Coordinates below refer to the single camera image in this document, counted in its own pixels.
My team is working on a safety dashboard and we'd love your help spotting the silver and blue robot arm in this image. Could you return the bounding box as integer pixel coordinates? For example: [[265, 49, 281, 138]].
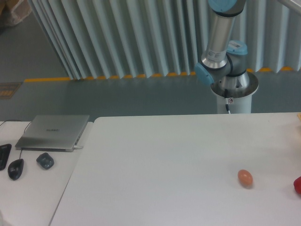
[[195, 0, 301, 85]]

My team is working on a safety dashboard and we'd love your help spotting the white folding partition screen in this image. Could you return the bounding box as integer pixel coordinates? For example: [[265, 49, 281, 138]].
[[29, 0, 301, 80]]

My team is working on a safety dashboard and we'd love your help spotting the silver closed laptop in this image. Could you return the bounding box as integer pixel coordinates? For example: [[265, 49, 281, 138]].
[[15, 115, 89, 152]]

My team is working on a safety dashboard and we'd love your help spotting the brown egg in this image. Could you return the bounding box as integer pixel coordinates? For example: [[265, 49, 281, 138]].
[[238, 169, 253, 187]]

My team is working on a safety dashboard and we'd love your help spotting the dark earbuds case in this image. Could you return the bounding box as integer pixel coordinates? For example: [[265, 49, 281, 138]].
[[36, 153, 55, 170]]

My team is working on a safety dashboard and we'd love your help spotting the black computer mouse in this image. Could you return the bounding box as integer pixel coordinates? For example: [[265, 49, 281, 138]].
[[8, 158, 24, 181]]

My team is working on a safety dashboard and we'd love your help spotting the black keyboard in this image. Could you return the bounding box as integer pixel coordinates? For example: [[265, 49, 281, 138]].
[[0, 144, 12, 171]]

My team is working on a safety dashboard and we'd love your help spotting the red round object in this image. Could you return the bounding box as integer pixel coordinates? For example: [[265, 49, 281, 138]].
[[293, 177, 301, 194]]

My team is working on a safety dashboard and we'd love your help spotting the cardboard box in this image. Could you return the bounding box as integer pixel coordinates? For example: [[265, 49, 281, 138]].
[[0, 0, 32, 29]]

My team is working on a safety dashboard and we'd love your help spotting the black and white robot cable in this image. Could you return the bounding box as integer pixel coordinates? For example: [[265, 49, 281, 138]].
[[223, 89, 231, 114]]

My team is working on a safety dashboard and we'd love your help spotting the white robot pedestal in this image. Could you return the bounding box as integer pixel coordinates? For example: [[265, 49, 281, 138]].
[[211, 71, 259, 114]]

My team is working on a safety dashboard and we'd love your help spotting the black laptop cable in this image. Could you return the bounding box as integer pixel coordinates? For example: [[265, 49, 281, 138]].
[[0, 119, 33, 132]]

